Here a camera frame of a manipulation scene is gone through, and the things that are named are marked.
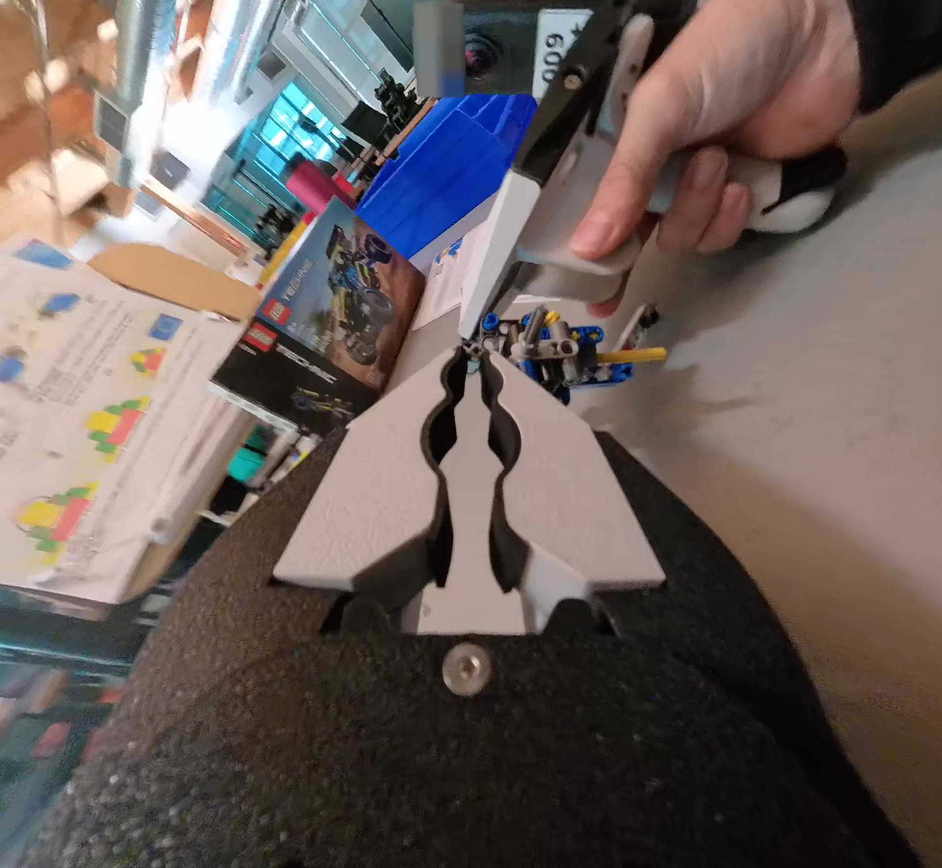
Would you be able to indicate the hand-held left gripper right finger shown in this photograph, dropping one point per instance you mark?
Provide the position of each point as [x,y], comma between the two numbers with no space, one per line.
[581,507]

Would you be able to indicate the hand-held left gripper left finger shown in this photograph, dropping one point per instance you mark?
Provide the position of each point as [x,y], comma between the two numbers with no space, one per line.
[360,500]

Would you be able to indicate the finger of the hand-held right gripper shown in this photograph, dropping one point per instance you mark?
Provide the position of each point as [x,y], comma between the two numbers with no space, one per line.
[497,250]

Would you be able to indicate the small light grey lego pin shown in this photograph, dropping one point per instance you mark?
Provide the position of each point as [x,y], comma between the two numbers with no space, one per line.
[475,353]

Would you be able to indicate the blue grey lego sub-assembly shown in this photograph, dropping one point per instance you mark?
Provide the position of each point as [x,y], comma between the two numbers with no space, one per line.
[544,349]

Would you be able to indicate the lego set cardboard box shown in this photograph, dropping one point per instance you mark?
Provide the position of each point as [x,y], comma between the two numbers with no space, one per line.
[331,316]

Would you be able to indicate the person's right hand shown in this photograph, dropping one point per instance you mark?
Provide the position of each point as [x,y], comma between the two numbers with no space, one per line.
[750,59]

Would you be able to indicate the folded paper leaflet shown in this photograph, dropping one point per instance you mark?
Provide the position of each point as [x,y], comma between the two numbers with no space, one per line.
[441,287]

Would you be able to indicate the blue storage bin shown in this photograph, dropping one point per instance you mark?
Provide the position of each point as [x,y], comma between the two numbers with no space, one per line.
[434,191]

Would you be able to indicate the magenta padded seat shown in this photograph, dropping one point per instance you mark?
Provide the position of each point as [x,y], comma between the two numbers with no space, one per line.
[316,187]

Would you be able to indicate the printed instruction sheet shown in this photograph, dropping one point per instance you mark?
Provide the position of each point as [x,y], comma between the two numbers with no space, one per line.
[110,404]

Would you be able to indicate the silver ventilation duct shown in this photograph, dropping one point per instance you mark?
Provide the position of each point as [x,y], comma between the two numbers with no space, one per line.
[243,0]
[147,37]

